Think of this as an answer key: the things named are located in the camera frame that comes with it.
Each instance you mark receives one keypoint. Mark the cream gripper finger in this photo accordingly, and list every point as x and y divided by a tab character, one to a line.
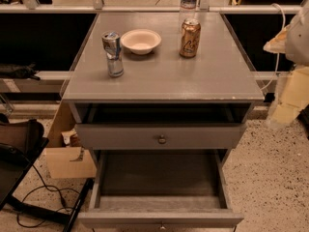
293	99
277	44

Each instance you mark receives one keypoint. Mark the orange soda can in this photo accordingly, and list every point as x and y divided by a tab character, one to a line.
190	38

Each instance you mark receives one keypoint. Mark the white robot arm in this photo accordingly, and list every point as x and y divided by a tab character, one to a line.
293	42

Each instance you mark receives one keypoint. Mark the grey drawer cabinet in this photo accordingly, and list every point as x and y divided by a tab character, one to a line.
215	87

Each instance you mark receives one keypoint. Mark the silver blue energy drink can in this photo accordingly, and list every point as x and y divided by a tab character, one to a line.
112	46

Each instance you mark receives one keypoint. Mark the grey top drawer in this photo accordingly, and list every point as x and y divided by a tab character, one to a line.
169	137

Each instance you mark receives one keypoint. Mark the grey open middle drawer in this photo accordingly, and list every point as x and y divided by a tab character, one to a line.
160	189

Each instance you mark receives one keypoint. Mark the clear plastic water bottle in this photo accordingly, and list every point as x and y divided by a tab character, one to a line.
187	11

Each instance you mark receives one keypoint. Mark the white paper bowl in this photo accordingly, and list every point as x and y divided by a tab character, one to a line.
140	41

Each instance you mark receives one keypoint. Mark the cardboard box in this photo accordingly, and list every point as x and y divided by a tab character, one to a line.
65	157

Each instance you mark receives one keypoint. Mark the black chair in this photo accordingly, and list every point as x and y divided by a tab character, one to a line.
20	146

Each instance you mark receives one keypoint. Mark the dark cloth on rail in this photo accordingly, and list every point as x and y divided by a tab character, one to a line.
15	71

